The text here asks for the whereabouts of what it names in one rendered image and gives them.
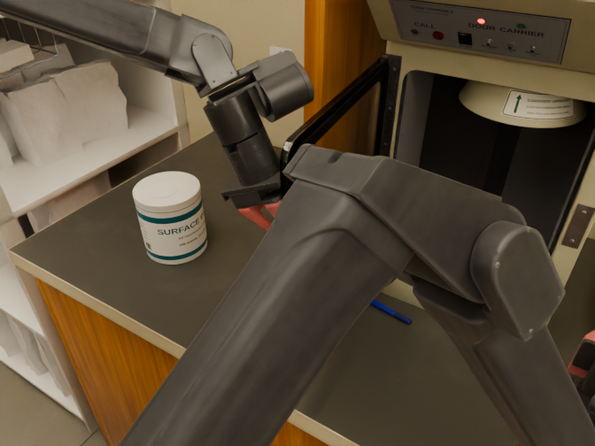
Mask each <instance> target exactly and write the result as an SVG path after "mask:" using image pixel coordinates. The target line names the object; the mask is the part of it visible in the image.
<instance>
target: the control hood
mask: <svg viewBox="0 0 595 446"><path fill-rule="evenodd" d="M418 1H425V2H432V3H440V4H454V5H462V6H469V7H476V8H484V9H492V10H499V11H507V12H520V13H528V14H536V15H543V16H551V17H558V18H565V19H572V20H571V24H570V28H569V31H568V39H567V42H566V46H565V50H564V54H563V58H562V61H561V65H557V64H552V63H546V62H540V61H535V60H528V59H523V58H512V57H507V56H501V55H495V54H490V53H484V52H478V51H472V50H462V49H456V48H451V47H445V46H439V45H434V44H428V43H422V42H412V41H406V40H401V38H400V35H399V31H398V27H397V24H396V21H395V19H394V16H393V12H392V9H391V7H390V2H389V0H367V4H368V6H369V9H370V11H371V13H372V16H373V18H374V21H375V24H376V27H377V29H378V32H379V34H380V36H381V38H382V39H383V40H389V41H394V42H404V43H410V44H416V45H421V46H427V47H432V48H438V49H444V50H454V51H459V52H466V53H471V54H476V55H482V56H487V57H494V58H503V59H509V60H514V61H521V62H526V63H531V64H537V65H548V66H553V67H559V68H564V69H570V70H576V71H581V72H587V73H595V0H418Z"/></svg>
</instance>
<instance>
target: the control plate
mask: <svg viewBox="0 0 595 446"><path fill-rule="evenodd" d="M389 2H390V7H391V9H392V12H393V16H394V19H395V21H396V24H397V27H398V31H399V35H400V38H401V40H406V41H412V42H422V43H428V44H434V45H439V46H445V47H451V48H456V49H462V50H472V51H478V52H484V53H490V54H495V55H501V56H507V57H512V58H523V59H528V60H535V61H540V62H546V63H552V64H557V65H561V61H562V58H563V54H564V50H565V46H566V42H567V39H568V31H569V28H570V24H571V20H572V19H565V18H558V17H551V16H543V15H536V14H528V13H520V12H507V11H499V10H492V9H484V8H476V7H469V6H462V5H454V4H440V3H432V2H425V1H418V0H389ZM478 18H483V19H485V20H486V23H485V24H479V23H478V22H477V21H476V20H477V19H478ZM519 23H524V24H526V25H527V28H526V29H520V28H518V27H517V24H519ZM412 28H414V29H417V30H418V31H419V34H413V33H412V32H411V29H412ZM435 31H438V32H441V33H443V34H444V39H442V40H437V39H435V38H434V37H433V36H432V35H433V32H435ZM458 32H461V33H468V34H472V46H471V45H465V44H459V38H458ZM487 39H491V40H492V41H493V43H492V44H491V45H490V46H487V45H486V42H485V40H487ZM508 42H512V43H515V46H514V47H512V49H508V46H507V43H508ZM533 45H534V46H537V50H535V52H530V49H529V46H533Z"/></svg>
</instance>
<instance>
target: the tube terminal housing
mask: <svg viewBox="0 0 595 446"><path fill-rule="evenodd" d="M387 53H389V54H394V55H399V56H402V63H401V70H400V77H399V84H398V98H397V105H396V111H395V119H394V126H393V133H392V140H391V147H390V158H393V152H394V145H395V139H396V132H397V124H398V112H399V105H400V98H401V91H402V85H403V79H404V78H405V76H406V75H407V74H408V73H409V72H410V71H412V70H420V71H424V72H430V73H439V74H443V75H448V76H453V77H458V78H463V79H468V80H473V81H481V82H487V83H491V84H497V85H501V86H507V87H511V88H520V89H525V90H530V91H535V92H540V93H545V94H550V95H555V96H564V97H568V98H574V99H578V100H584V101H588V102H593V103H595V73H587V72H581V71H576V70H570V69H564V68H559V67H553V66H548V65H537V64H531V63H526V62H521V61H514V60H509V59H503V58H494V57H487V56H482V55H476V54H471V53H466V52H459V51H454V50H444V49H438V48H432V47H427V46H421V45H416V44H410V43H404V42H394V41H389V40H387V47H386V54H387ZM577 204H584V205H587V206H590V207H594V208H595V149H594V151H593V153H592V156H591V160H590V162H589V164H588V166H587V168H586V171H585V173H584V176H583V179H582V181H581V184H580V186H579V189H578V190H577V193H576V197H575V199H574V202H573V203H572V206H571V208H570V211H569V213H568V216H567V218H566V221H565V223H564V226H563V228H562V230H561V232H560V236H559V239H558V241H557V243H556V245H555V248H554V250H553V253H552V256H551V258H552V261H553V263H554V265H555V268H556V270H557V273H558V275H559V276H560V280H561V283H562V285H563V287H565V285H566V283H567V281H568V277H569V275H570V274H571V271H572V269H573V267H574V265H575V262H576V260H577V258H578V256H579V253H580V251H581V249H582V247H583V244H584V242H585V240H586V237H587V235H588V233H589V232H590V229H591V226H592V224H593V221H594V220H595V212H594V213H593V216H592V218H591V222H590V224H589V226H588V227H587V230H586V232H585V234H584V236H583V239H582V241H581V243H580V246H579V248H578V250H577V249H574V248H571V247H568V246H565V245H562V244H561V242H562V240H563V238H564V235H565V233H566V231H567V229H568V225H569V223H570V220H571V219H572V216H573V214H574V211H575V209H576V206H577ZM381 292H382V293H384V294H386V295H388V296H392V297H395V298H397V299H399V300H401V301H404V302H406V303H409V304H412V305H414V306H417V307H419V308H422V309H423V310H424V308H423V307H422V306H421V304H420V303H419V301H418V300H417V298H416V297H415V295H414V294H413V287H412V286H410V285H408V284H406V283H404V282H403V281H400V280H398V278H396V279H395V280H394V281H393V282H392V283H391V284H390V285H388V286H387V287H385V288H384V289H383V290H382V291H381Z"/></svg>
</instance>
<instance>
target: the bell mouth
mask: <svg viewBox="0 0 595 446"><path fill-rule="evenodd" d="M459 99H460V101H461V102H462V104H463V105H464V106H465V107H467V108H468V109H469V110H470V111H472V112H474V113H476V114H478V115H480V116H482V117H484V118H486V119H491V120H494V121H497V122H500V123H504V124H508V125H513V126H518V127H533V128H556V127H567V126H571V125H574V124H576V123H578V122H580V121H582V120H583V119H585V117H586V116H587V106H586V101H584V100H578V99H574V98H568V97H564V96H555V95H550V94H545V93H540V92H535V91H530V90H525V89H520V88H511V87H507V86H501V85H497V84H491V83H487V82H481V81H473V80H468V81H467V83H466V85H465V86H464V87H463V89H462V90H461V91H460V93H459Z"/></svg>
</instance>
